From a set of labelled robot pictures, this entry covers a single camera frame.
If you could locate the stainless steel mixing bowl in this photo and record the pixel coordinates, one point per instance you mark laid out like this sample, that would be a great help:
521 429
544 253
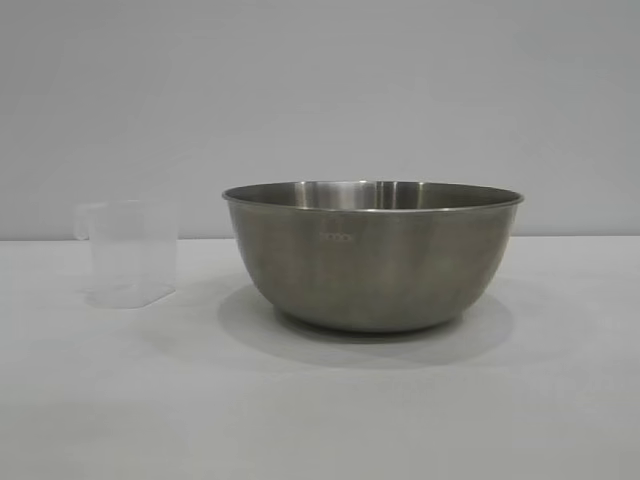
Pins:
375 270

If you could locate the translucent plastic measuring cup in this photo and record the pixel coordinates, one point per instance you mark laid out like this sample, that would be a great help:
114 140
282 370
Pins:
125 250

